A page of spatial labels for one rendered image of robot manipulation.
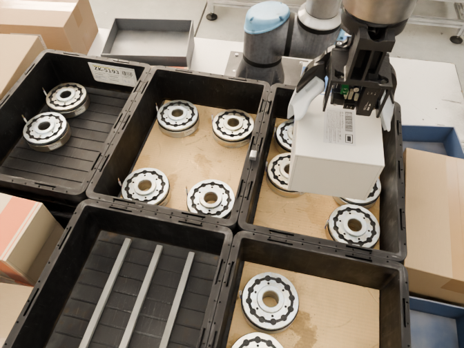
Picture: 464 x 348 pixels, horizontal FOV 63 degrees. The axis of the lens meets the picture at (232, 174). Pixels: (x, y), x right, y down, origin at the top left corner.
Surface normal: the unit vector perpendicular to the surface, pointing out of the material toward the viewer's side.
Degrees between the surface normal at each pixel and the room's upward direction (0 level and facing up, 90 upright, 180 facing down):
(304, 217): 0
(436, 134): 90
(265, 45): 87
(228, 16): 0
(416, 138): 90
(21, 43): 0
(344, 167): 90
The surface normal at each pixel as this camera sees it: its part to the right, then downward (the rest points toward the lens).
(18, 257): 0.97, 0.21
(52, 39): -0.09, 0.81
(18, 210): 0.00, -0.58
